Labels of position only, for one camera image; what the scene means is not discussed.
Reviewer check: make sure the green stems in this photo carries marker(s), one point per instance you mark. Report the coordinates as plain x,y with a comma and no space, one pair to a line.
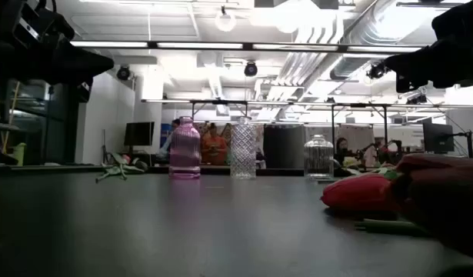
118,169

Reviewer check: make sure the person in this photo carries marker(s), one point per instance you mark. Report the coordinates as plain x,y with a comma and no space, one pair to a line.
214,148
342,148
166,148

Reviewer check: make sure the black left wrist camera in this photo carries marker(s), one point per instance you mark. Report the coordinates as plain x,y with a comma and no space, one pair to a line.
26,23

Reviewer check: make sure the black flat computer monitor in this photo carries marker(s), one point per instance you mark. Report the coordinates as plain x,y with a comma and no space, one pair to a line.
438,137
139,134

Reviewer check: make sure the overhead light bar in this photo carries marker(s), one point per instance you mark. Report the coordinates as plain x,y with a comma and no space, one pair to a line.
201,45

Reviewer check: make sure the red tulip bunch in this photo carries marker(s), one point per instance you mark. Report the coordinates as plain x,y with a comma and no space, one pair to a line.
444,200

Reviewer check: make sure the round ceiling lamp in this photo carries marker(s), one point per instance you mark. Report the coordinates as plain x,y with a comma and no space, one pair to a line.
225,21

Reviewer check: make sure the black ceiling camera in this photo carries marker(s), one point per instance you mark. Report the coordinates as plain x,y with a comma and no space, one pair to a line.
250,69
376,71
124,73

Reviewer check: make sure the black background robot arm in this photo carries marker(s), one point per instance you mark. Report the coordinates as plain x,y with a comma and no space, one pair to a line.
392,150

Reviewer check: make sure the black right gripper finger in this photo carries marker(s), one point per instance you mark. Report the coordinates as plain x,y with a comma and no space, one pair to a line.
417,55
417,71

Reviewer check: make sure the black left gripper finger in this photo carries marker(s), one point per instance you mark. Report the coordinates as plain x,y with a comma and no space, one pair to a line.
86,73
90,58

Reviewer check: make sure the yellow background flowers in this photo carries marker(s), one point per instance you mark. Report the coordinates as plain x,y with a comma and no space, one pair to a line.
350,162

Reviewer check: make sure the dark partition panel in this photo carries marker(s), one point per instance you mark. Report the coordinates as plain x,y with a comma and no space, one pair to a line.
284,146

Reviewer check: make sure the blue storage bins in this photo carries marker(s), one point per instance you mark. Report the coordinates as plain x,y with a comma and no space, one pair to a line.
165,129

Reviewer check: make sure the pink ribbed glass vase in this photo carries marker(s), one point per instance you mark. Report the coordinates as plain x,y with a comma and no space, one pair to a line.
184,150

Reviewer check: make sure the yellow-green bottle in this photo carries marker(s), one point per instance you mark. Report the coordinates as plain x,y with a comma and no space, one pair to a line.
19,154

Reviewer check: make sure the clear ribbed glass vase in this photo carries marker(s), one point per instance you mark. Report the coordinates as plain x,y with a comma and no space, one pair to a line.
318,157

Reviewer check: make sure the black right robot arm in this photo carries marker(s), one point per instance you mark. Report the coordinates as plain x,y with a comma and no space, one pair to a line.
463,19

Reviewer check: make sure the silver ventilation duct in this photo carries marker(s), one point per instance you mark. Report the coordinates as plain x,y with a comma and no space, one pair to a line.
359,46

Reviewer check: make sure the black tripod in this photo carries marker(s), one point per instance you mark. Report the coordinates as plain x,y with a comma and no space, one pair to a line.
104,150

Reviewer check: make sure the clear diamond-cut glass vase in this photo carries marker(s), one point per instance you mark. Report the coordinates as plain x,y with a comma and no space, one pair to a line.
243,150

